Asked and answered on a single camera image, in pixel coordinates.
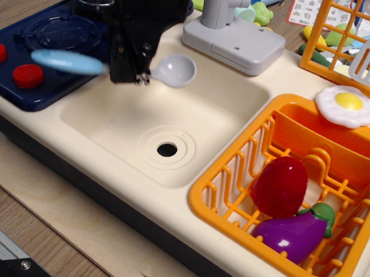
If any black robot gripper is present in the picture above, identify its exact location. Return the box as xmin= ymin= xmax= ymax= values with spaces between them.
xmin=104 ymin=0 xmax=190 ymax=85

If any grey spoon with blue handle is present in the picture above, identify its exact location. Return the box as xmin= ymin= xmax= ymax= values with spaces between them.
xmin=30 ymin=49 xmax=197 ymax=88

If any cream toy sink unit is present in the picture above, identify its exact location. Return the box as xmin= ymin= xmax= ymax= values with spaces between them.
xmin=0 ymin=0 xmax=370 ymax=277

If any red stove knob right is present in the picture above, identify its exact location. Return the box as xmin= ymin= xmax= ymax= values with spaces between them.
xmin=12 ymin=64 xmax=45 ymax=89

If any grey toy faucet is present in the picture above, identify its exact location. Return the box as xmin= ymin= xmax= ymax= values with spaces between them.
xmin=182 ymin=0 xmax=286 ymax=76

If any navy blue toy stove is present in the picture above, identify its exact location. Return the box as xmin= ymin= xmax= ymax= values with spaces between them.
xmin=0 ymin=0 xmax=109 ymax=112

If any green toy vegetable piece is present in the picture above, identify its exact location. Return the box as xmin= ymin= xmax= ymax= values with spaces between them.
xmin=252 ymin=1 xmax=274 ymax=26

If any printed paper card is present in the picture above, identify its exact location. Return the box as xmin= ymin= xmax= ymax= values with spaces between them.
xmin=286 ymin=0 xmax=323 ymax=26

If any red toy pepper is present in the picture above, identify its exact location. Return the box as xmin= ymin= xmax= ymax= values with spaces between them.
xmin=250 ymin=156 xmax=309 ymax=218

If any orange utensil rack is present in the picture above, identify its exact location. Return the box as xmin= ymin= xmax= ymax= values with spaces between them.
xmin=300 ymin=0 xmax=370 ymax=97

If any toy fried egg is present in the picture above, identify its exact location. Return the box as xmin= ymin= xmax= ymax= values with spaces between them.
xmin=315 ymin=86 xmax=370 ymax=129

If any purple toy eggplant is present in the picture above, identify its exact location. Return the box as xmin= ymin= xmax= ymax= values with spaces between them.
xmin=251 ymin=202 xmax=336 ymax=264

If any orange dish drainer basket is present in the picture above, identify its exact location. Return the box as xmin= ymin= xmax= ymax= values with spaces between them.
xmin=188 ymin=94 xmax=370 ymax=277

